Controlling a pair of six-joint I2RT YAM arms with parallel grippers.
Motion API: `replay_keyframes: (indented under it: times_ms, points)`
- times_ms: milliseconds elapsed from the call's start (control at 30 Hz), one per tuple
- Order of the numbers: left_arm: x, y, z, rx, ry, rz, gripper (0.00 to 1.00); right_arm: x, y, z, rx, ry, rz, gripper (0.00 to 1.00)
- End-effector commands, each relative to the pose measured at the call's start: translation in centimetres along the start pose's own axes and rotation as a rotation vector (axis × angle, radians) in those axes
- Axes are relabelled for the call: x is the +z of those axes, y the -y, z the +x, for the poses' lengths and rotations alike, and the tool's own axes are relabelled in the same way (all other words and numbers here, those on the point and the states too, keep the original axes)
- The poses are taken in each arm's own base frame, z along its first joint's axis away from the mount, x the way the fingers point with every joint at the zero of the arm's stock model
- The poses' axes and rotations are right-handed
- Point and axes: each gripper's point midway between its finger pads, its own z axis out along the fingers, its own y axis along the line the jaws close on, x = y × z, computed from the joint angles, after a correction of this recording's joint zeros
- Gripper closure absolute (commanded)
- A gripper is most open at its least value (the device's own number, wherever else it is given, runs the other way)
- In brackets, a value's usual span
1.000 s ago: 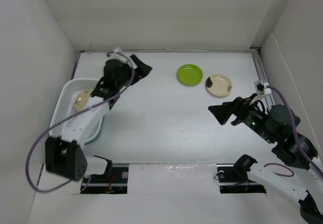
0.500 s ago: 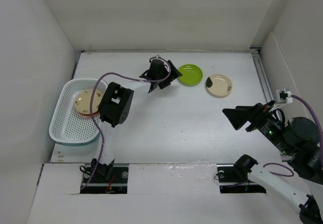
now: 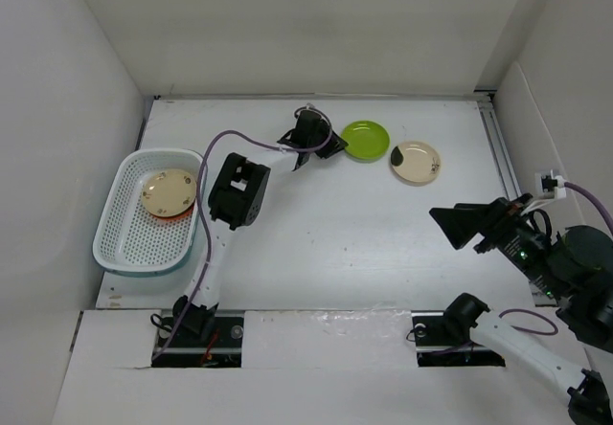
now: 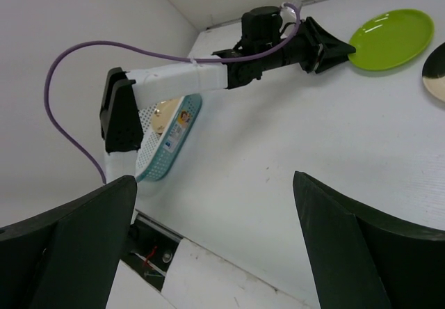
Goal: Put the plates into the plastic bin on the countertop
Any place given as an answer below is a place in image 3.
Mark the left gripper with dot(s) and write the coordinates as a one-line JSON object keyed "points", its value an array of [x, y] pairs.
{"points": [[333, 145]]}

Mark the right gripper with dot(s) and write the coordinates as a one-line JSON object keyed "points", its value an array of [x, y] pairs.
{"points": [[491, 219]]}

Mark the green plate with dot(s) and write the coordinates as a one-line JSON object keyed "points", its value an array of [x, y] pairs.
{"points": [[367, 141]]}

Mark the beige plate with black patch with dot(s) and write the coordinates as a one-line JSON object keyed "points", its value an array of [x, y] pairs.
{"points": [[415, 162]]}

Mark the orange plate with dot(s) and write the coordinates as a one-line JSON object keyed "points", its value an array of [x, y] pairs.
{"points": [[162, 220]]}

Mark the beige plate with small motifs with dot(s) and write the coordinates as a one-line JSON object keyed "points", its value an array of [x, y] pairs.
{"points": [[169, 193]]}

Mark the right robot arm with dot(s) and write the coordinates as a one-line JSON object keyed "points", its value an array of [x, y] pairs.
{"points": [[574, 269]]}

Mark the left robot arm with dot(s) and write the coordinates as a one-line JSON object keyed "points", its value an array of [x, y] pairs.
{"points": [[233, 202]]}

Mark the white perforated plastic bin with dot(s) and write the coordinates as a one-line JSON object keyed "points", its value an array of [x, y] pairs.
{"points": [[127, 242]]}

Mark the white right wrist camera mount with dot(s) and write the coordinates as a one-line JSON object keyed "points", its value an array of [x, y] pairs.
{"points": [[550, 188]]}

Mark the aluminium rail right side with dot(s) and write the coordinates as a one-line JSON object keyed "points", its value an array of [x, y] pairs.
{"points": [[497, 144]]}

